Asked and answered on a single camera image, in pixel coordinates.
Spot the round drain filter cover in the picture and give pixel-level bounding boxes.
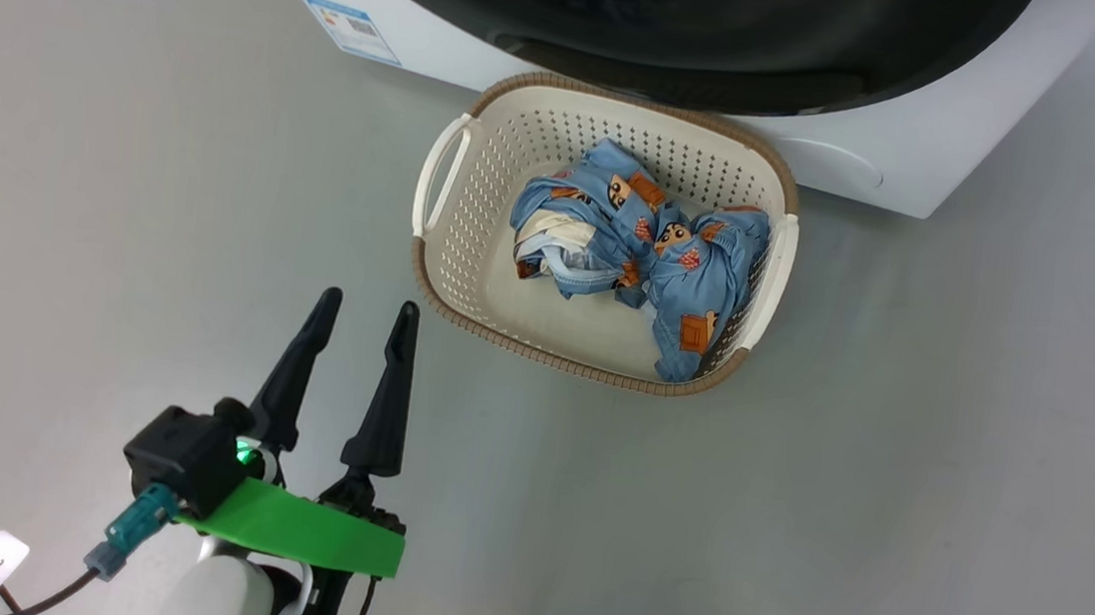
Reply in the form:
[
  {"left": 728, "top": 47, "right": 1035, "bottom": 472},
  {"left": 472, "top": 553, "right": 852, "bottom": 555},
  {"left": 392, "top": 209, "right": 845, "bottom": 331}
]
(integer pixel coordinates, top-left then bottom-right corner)
[{"left": 771, "top": 134, "right": 891, "bottom": 193}]

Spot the blue cartoon print garment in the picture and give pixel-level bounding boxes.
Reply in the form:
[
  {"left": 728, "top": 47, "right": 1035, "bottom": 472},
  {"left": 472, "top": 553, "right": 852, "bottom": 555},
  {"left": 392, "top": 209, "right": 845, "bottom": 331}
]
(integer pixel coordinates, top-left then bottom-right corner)
[{"left": 636, "top": 197, "right": 775, "bottom": 391}]

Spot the white front-load washing machine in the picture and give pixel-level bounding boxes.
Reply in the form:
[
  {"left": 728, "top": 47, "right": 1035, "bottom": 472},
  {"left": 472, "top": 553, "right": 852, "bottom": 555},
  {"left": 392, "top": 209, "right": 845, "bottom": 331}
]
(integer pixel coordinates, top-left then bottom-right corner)
[{"left": 218, "top": 0, "right": 1095, "bottom": 237}]

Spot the blue cartoon garment white lining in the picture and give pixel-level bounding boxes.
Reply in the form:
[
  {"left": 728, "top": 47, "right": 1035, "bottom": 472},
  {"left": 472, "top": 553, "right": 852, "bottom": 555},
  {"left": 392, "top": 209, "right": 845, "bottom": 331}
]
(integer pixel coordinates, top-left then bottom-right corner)
[{"left": 502, "top": 129, "right": 675, "bottom": 311}]

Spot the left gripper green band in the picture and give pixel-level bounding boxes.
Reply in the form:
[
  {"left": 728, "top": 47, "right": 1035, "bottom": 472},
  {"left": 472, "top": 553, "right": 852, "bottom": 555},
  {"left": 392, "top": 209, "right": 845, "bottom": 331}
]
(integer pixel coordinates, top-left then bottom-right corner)
[{"left": 172, "top": 274, "right": 430, "bottom": 582}]

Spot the cream laundry basket brown rim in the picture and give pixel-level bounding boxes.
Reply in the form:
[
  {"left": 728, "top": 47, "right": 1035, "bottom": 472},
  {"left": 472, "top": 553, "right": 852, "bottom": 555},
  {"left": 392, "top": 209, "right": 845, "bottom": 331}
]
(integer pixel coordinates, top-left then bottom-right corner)
[{"left": 397, "top": 61, "right": 814, "bottom": 409}]

